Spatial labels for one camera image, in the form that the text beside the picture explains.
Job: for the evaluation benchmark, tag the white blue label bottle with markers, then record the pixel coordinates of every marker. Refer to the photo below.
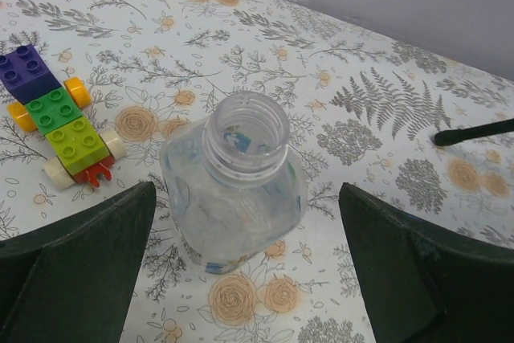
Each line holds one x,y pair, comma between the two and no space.
234,184

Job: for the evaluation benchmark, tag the floral tablecloth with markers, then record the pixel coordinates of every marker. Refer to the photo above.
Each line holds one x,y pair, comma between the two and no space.
362,109

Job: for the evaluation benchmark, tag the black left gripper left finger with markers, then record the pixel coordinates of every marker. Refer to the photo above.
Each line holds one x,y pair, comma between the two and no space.
73,280

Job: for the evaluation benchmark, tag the black music stand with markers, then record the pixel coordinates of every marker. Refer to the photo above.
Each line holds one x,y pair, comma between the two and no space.
455,136

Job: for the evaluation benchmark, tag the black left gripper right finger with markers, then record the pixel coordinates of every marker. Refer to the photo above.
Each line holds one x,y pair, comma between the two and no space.
423,283

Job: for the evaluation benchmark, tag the colourful toy block car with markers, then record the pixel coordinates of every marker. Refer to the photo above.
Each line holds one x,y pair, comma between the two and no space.
54,109

